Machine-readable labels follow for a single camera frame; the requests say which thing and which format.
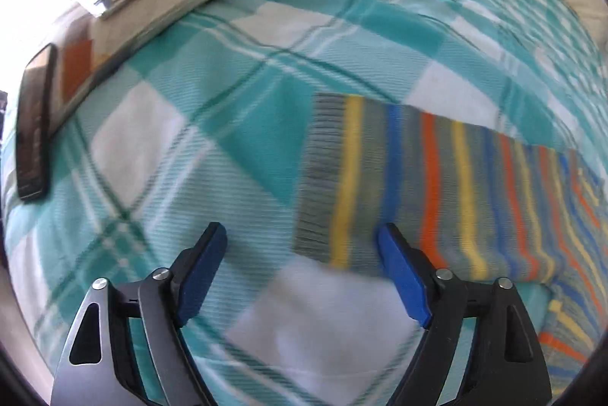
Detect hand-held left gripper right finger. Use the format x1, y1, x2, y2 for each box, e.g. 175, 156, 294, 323
377, 223, 554, 406

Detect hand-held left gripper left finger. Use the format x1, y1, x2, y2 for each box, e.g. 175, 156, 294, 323
50, 222, 228, 406

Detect striped knit sweater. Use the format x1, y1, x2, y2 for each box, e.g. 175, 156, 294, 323
293, 93, 608, 388

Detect teal plaid bed blanket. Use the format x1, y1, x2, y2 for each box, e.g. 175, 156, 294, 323
0, 0, 608, 406

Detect black smartphone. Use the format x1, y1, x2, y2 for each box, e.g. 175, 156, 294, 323
16, 44, 59, 202

